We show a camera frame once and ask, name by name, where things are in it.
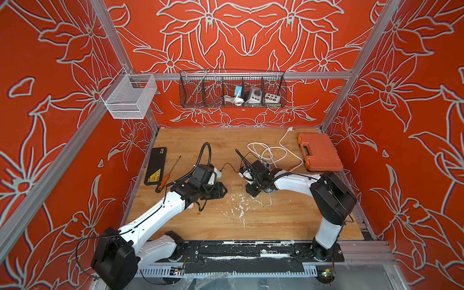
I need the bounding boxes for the blue box in basket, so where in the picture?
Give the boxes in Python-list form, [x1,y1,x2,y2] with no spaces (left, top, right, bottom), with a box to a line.
[234,85,242,98]

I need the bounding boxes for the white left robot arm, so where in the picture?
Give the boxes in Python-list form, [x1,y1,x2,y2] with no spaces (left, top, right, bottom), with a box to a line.
[91,181,228,290]

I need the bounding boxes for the white thick power cable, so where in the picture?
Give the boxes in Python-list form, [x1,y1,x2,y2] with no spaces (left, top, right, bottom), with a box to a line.
[247,126,305,173]

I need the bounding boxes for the white power strip in basket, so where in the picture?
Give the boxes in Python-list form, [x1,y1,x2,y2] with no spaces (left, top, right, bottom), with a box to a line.
[246,87,262,105]

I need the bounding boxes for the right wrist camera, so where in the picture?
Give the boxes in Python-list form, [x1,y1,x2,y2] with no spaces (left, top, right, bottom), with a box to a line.
[239,160,270,183]

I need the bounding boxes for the white socket cube in basket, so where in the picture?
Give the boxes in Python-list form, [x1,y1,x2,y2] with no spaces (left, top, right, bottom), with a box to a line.
[264,93,281,106]

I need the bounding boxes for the orange handled screwdriver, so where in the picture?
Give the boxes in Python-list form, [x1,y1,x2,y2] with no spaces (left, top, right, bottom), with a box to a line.
[155,156,181,193]

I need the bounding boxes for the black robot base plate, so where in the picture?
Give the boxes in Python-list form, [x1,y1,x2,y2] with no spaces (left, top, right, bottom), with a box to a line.
[150,240,345,274]

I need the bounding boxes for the orange plastic tool case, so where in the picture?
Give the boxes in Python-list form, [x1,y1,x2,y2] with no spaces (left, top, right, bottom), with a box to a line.
[297,133,344,172]

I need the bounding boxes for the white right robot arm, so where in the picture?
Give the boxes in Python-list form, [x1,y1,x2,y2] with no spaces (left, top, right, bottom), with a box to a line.
[239,161,357,262]

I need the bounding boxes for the black wire wall basket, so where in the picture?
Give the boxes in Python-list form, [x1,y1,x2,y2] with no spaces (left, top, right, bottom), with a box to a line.
[179,69,287,109]

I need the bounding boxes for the clear plastic wall bin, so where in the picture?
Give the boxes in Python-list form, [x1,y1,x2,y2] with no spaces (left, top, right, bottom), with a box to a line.
[101,75,158,120]

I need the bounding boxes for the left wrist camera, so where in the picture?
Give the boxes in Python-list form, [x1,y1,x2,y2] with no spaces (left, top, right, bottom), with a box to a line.
[188,164,222,189]

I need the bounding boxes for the black flat tool case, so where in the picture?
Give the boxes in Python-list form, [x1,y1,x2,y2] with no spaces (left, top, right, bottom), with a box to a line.
[144,147,167,186]

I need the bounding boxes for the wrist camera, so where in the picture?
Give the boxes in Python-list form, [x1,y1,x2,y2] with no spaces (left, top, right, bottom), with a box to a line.
[188,164,222,189]
[239,160,270,183]

